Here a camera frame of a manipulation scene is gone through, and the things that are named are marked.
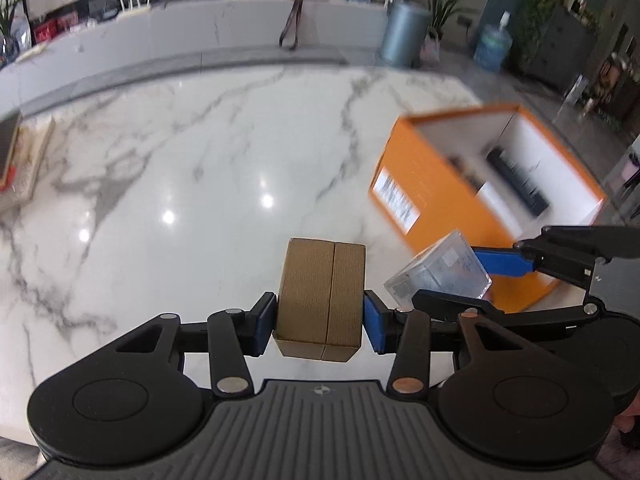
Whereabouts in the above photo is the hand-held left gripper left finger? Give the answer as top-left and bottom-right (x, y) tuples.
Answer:
(107, 291), (277, 396)

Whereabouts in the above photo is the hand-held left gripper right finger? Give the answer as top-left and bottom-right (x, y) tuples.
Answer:
(364, 290), (556, 394)

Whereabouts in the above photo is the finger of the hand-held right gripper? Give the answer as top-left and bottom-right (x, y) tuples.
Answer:
(472, 226), (640, 291)
(411, 290), (603, 334)

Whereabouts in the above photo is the clear plastic box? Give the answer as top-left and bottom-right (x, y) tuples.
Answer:
(384, 230), (494, 309)

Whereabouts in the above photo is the brown cardboard box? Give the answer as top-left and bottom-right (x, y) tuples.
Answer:
(272, 237), (367, 363)

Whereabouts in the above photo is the orange cardboard box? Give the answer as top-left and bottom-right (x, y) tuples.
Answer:
(369, 104), (608, 314)

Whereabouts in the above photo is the person's right hand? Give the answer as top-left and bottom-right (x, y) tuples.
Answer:
(614, 391), (640, 433)

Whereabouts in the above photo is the blue water jug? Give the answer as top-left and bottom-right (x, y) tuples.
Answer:
(472, 10), (514, 72)

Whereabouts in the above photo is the grey cabinet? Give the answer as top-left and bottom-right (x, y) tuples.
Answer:
(520, 5), (602, 94)

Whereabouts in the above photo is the small woven bag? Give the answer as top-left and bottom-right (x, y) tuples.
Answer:
(420, 30), (441, 64)

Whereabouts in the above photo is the grey pedal trash can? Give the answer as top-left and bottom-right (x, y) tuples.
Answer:
(377, 0), (432, 69)

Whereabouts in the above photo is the trailing ivy plant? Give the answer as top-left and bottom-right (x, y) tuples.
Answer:
(514, 0), (572, 69)

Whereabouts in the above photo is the tall leafy floor plant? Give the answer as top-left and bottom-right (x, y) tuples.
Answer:
(410, 0), (482, 42)

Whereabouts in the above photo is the beige large book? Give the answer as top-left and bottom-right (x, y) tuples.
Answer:
(0, 116), (56, 212)

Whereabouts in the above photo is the white marble television console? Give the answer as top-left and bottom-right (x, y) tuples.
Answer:
(0, 0), (397, 107)

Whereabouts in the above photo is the black notebook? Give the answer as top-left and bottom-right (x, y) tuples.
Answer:
(0, 112), (24, 187)

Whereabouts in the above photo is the potted plant in glass vase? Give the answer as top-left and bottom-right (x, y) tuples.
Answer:
(0, 0), (32, 57)

